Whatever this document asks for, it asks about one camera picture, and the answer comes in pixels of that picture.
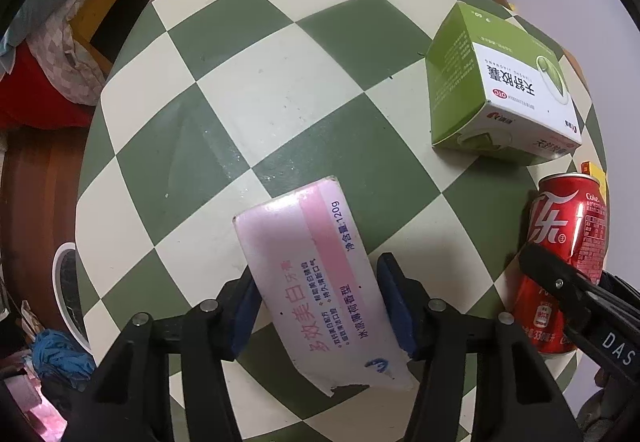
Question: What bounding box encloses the green checkered table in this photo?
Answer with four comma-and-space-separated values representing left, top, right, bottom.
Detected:
75, 0, 606, 442

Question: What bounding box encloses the pink cloth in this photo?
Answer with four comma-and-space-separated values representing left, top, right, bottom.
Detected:
15, 372, 68, 442

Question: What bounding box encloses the red soda can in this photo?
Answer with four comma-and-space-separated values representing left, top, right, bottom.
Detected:
507, 172, 608, 355

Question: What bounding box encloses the pink toothpaste box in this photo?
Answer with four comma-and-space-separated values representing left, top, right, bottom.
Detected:
232, 176, 418, 398

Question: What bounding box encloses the blue cloth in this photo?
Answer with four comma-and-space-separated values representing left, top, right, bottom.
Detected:
30, 329, 96, 390

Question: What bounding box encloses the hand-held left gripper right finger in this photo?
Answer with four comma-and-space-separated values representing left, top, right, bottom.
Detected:
376, 252, 583, 442

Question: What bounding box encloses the red bed cloth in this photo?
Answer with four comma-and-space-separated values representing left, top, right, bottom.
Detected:
0, 44, 96, 130

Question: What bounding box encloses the white trash bin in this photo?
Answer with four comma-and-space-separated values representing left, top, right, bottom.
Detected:
52, 242, 93, 353

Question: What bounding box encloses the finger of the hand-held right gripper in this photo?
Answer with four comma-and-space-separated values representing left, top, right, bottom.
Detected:
518, 243, 616, 310

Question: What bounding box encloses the diamond patterned sheet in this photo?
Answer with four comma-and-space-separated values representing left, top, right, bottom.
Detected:
27, 0, 108, 105

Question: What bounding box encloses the green and white medicine box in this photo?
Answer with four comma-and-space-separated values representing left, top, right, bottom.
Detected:
425, 1, 585, 167

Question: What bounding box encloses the wooden bed frame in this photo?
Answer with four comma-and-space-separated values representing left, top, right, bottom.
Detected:
67, 0, 171, 73

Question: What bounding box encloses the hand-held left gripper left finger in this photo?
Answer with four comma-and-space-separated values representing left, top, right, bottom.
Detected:
65, 267, 261, 442

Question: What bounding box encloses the small yellow box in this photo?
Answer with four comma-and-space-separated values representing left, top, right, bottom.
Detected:
580, 161, 608, 203

